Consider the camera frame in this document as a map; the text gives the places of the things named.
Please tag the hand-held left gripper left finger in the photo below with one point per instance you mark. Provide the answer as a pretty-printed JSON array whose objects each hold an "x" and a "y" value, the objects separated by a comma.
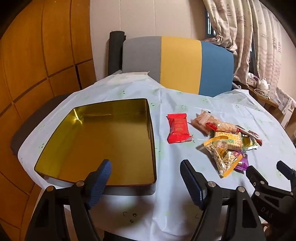
[{"x": 101, "y": 180}]

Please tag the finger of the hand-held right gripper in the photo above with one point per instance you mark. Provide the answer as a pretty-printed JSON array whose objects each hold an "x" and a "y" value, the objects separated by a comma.
[
  {"x": 256, "y": 179},
  {"x": 286, "y": 170}
]

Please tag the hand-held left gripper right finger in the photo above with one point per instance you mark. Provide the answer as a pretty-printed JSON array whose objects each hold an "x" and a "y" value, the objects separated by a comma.
[{"x": 192, "y": 183}]

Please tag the purple snack packet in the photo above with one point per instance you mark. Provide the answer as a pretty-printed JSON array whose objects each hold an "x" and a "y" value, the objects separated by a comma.
[{"x": 242, "y": 163}]

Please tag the yellow snack packet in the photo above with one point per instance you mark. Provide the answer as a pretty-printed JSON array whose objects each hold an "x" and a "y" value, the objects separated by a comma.
[{"x": 248, "y": 142}]

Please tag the clear yellow seed bag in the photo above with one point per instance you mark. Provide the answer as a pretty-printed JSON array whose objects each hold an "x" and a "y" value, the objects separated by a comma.
[{"x": 222, "y": 157}]

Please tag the gold tin box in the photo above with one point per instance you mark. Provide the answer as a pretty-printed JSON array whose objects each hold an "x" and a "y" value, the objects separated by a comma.
[{"x": 92, "y": 139}]

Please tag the green label cracker packet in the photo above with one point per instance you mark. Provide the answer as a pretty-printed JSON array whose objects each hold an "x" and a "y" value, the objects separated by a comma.
[{"x": 233, "y": 141}]

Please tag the dark red bar packet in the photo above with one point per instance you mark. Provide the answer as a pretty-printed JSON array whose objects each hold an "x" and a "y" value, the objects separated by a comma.
[{"x": 254, "y": 134}]

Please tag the red square snack packet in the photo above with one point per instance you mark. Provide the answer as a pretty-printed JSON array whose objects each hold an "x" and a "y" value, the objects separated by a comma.
[{"x": 179, "y": 127}]

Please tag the pale cracker packet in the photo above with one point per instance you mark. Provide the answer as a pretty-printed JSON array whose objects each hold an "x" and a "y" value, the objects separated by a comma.
[{"x": 225, "y": 127}]

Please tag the brown cracker packet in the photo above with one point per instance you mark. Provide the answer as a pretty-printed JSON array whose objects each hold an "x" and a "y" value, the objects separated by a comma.
[{"x": 200, "y": 120}]

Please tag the light blue smiley tablecloth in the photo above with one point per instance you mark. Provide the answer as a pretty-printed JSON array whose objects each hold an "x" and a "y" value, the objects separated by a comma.
[{"x": 161, "y": 208}]

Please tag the cardboard box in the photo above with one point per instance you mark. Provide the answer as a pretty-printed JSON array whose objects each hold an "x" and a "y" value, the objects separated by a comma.
[{"x": 289, "y": 118}]

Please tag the wooden side table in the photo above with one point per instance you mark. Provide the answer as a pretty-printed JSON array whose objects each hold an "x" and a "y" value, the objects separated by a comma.
[{"x": 268, "y": 102}]

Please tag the white cloth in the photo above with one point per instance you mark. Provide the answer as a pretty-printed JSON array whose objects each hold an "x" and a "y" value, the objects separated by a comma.
[{"x": 283, "y": 97}]

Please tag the round tray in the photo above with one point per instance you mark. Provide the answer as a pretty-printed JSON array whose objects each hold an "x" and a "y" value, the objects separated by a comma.
[{"x": 261, "y": 93}]

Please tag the white teapot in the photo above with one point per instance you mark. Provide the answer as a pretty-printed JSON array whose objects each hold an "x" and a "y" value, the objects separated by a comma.
[{"x": 264, "y": 84}]

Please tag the small woven basket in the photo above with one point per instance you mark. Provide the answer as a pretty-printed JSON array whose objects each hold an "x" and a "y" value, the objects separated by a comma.
[{"x": 251, "y": 80}]

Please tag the grey yellow blue chair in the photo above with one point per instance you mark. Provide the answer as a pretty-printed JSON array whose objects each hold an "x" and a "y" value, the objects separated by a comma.
[{"x": 180, "y": 64}]

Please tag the black chair armrest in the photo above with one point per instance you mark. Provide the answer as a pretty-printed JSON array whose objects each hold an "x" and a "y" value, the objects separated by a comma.
[{"x": 115, "y": 53}]

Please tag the wooden cabinet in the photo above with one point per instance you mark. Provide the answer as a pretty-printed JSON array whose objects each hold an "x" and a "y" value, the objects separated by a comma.
[{"x": 46, "y": 46}]

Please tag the patterned beige curtain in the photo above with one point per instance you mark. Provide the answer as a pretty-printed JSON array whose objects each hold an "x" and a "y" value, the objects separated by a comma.
[{"x": 231, "y": 23}]

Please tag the dark window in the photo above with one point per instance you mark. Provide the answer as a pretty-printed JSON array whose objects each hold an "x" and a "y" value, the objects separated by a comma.
[{"x": 208, "y": 23}]

